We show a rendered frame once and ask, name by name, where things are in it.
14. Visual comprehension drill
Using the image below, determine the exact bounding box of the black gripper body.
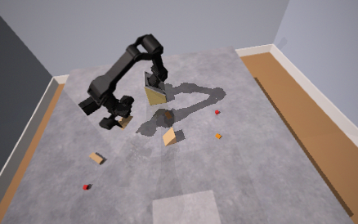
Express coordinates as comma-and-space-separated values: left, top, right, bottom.
99, 96, 134, 130

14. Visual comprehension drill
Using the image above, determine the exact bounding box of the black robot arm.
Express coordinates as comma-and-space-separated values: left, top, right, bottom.
78, 34, 168, 119

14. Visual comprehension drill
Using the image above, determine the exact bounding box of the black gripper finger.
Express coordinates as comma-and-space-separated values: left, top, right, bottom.
115, 120, 123, 128

